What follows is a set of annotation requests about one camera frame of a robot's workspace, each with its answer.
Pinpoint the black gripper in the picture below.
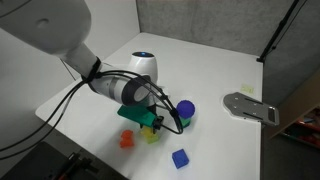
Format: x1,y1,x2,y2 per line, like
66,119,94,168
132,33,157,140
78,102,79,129
139,104,165,132

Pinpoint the lime green block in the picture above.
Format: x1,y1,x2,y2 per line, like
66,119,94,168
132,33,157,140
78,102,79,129
141,131,160,145

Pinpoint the small green block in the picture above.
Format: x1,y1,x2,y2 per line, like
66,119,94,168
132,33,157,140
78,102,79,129
179,116,192,125

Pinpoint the blue cube block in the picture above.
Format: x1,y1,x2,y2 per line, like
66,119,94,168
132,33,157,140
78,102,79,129
171,148,190,170

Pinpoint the red cube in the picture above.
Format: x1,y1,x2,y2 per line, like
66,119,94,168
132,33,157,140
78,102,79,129
119,129,135,149

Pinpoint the purple spiky ball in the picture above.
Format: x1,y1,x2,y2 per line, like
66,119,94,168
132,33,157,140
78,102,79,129
175,99,196,119

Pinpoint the black and red tool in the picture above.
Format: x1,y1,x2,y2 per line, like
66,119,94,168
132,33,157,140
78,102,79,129
49,150,99,180

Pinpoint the grey metal mounting plate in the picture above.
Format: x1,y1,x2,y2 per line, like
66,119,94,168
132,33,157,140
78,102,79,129
222,92,280,127

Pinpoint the pale yellow sticky note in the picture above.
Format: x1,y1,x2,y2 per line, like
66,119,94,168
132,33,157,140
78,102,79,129
240,83,255,95

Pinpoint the black case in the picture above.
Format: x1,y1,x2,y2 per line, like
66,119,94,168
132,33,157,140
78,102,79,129
0,141,129,180

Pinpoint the wooden shelf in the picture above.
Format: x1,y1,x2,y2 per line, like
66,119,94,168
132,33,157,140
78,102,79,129
266,71,320,149

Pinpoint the black tripod pole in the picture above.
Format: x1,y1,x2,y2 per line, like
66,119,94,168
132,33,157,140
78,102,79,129
256,0,309,64

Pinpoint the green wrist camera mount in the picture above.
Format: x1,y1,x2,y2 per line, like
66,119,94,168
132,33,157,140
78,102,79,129
116,105,158,128

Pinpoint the black cable bundle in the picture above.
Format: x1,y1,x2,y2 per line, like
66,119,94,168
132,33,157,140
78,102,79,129
0,68,184,159

